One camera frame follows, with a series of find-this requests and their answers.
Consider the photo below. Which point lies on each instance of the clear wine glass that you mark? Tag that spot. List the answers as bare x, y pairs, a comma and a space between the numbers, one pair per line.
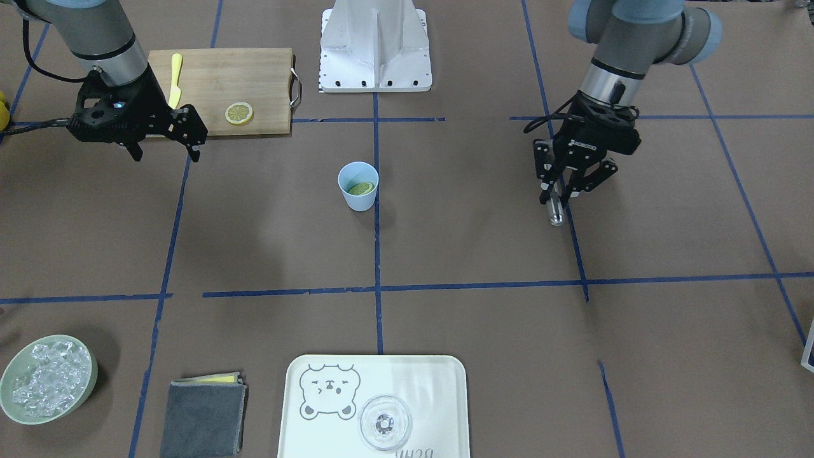
385, 423

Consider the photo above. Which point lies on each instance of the lemon slice on board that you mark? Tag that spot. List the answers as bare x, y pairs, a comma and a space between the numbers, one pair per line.
239, 113

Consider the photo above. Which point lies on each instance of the green bowl with ice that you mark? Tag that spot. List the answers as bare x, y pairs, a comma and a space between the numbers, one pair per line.
49, 379

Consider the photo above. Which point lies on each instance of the yellow lemon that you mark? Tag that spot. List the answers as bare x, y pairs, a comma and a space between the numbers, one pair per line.
5, 113

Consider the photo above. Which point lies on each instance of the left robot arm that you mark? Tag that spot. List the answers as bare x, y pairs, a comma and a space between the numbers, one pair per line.
630, 36

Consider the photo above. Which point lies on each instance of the yellow plastic knife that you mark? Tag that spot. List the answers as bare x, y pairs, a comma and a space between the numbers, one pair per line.
175, 71

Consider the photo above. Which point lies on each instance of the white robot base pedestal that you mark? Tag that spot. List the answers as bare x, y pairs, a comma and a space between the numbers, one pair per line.
374, 46

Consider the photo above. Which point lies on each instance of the cream plastic tray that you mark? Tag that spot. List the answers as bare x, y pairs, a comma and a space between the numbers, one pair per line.
324, 396

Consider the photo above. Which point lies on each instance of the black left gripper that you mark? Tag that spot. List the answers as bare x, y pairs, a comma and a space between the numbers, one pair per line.
588, 147

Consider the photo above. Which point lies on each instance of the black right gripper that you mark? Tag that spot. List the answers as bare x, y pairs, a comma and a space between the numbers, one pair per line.
147, 102

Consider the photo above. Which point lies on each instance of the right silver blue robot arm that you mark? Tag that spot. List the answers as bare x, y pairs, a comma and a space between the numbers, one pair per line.
98, 33

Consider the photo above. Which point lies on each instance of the light blue plastic cup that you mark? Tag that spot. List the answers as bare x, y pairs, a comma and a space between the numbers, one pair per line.
358, 182

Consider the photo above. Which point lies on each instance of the grey folded cloth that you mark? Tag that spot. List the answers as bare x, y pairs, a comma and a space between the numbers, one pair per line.
204, 416

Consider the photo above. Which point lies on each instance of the bamboo cutting board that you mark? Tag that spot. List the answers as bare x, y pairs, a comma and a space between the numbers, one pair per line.
213, 79

